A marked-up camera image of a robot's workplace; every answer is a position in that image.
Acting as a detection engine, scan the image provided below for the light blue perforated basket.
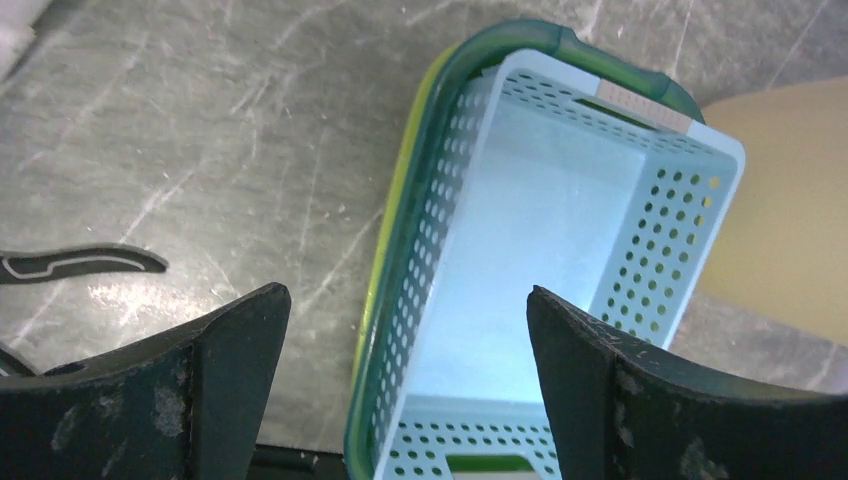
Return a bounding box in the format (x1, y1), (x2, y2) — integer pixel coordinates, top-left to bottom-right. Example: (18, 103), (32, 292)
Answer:
(370, 48), (747, 480)

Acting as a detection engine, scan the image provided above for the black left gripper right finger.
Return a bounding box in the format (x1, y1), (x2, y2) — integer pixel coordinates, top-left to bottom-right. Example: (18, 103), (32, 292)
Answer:
(527, 286), (847, 479)

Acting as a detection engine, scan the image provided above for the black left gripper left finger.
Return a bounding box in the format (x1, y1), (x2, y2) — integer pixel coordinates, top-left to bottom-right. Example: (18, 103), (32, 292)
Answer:
(1, 282), (291, 479)

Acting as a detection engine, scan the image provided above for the cream cartoon bucket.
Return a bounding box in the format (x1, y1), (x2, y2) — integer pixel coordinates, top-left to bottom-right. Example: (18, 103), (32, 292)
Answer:
(698, 77), (847, 344)

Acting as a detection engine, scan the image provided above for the dark green basket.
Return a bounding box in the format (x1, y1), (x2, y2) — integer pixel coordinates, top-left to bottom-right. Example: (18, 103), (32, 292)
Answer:
(343, 19), (705, 480)

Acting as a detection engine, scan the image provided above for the black flat handle piece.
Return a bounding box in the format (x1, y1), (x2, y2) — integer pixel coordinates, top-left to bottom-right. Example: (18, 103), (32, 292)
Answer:
(1, 243), (168, 285)

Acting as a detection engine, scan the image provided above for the lime green basket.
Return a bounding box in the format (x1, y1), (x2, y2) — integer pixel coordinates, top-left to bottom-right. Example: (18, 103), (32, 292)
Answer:
(351, 41), (460, 389)

